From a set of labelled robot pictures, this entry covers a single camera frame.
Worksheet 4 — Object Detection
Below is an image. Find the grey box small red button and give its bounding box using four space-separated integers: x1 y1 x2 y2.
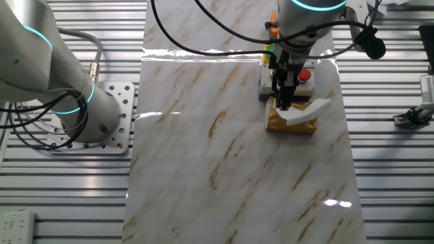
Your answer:
258 64 281 102

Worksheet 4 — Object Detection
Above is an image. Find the grey box large red button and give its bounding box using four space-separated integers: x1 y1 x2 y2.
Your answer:
286 64 317 99

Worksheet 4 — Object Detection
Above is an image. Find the thick grey cable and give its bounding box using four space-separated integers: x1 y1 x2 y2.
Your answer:
57 26 104 84

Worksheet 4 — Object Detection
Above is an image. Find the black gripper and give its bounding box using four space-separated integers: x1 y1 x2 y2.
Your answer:
270 43 305 112

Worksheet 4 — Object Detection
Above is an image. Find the white pulled napkin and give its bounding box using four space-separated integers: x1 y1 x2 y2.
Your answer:
271 98 332 127

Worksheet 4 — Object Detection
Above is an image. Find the marble pattern sheet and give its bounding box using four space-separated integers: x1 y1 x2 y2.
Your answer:
121 0 369 244

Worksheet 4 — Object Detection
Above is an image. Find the gold tissue pack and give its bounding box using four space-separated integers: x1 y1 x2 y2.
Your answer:
265 96 319 135

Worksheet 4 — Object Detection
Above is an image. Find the yellow box big green button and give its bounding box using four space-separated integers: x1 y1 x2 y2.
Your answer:
262 43 277 66

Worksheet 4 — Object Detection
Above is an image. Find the orange box red button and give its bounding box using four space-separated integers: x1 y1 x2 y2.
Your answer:
270 10 279 39

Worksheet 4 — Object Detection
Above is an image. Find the black camera cable with plug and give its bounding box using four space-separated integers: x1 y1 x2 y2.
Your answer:
194 0 387 61

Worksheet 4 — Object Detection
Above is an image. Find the black base cable bundle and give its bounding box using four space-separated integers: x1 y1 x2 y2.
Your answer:
0 89 90 150

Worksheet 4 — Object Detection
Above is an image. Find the black camera clamp mount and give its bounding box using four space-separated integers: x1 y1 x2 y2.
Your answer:
392 103 434 129

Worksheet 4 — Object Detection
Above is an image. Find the black box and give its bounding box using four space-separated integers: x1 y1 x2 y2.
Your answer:
418 25 434 74

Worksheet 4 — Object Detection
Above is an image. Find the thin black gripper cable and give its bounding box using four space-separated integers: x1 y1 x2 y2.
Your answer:
151 0 275 57

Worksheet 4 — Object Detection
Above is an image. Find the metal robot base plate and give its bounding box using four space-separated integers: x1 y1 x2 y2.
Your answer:
46 81 136 155

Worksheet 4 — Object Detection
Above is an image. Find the white power strip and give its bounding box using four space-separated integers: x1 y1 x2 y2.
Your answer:
0 209 37 244

